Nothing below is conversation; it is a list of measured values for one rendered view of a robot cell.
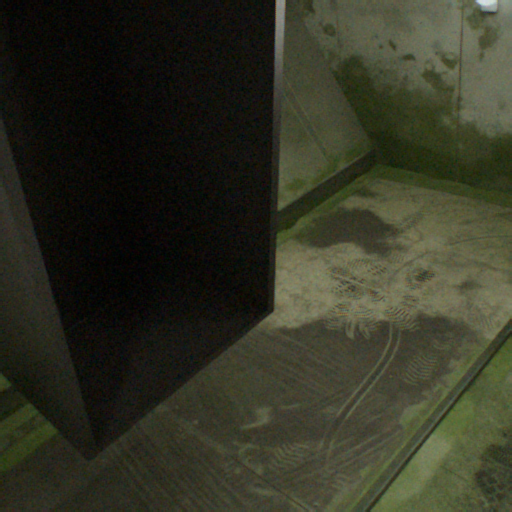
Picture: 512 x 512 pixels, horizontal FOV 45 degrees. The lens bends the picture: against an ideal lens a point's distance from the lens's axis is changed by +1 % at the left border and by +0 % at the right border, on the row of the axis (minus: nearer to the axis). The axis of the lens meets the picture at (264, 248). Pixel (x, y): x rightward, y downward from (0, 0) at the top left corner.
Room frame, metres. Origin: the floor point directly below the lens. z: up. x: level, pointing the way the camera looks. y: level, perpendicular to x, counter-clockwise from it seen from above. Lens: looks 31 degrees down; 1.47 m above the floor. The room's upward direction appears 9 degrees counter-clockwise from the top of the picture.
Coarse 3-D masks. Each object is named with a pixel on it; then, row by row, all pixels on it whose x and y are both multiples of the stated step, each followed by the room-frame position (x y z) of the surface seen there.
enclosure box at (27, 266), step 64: (0, 0) 1.19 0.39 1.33; (64, 0) 1.28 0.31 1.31; (128, 0) 1.39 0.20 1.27; (192, 0) 1.38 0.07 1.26; (256, 0) 1.25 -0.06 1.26; (0, 64) 1.19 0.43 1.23; (64, 64) 1.28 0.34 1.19; (128, 64) 1.40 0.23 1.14; (192, 64) 1.41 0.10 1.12; (256, 64) 1.27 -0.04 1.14; (0, 128) 0.80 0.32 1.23; (64, 128) 1.28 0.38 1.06; (128, 128) 1.40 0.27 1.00; (192, 128) 1.45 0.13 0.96; (256, 128) 1.29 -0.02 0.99; (0, 192) 0.82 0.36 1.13; (64, 192) 1.28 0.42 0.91; (128, 192) 1.41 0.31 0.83; (192, 192) 1.49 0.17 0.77; (256, 192) 1.31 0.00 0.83; (0, 256) 0.90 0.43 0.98; (64, 256) 1.28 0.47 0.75; (128, 256) 1.42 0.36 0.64; (192, 256) 1.55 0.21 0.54; (256, 256) 1.34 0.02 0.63; (0, 320) 1.02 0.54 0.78; (64, 320) 1.28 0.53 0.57; (128, 320) 1.31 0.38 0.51; (192, 320) 1.30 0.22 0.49; (256, 320) 1.27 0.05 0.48; (64, 384) 0.87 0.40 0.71; (128, 384) 1.11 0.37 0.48
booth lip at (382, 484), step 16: (496, 336) 1.55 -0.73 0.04; (496, 352) 1.50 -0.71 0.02; (480, 368) 1.43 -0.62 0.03; (464, 384) 1.36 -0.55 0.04; (448, 400) 1.31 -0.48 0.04; (432, 416) 1.26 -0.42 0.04; (416, 432) 1.21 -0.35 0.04; (432, 432) 1.22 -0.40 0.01; (416, 448) 1.16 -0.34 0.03; (400, 464) 1.11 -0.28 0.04; (384, 480) 1.07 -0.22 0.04; (368, 496) 1.03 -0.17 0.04
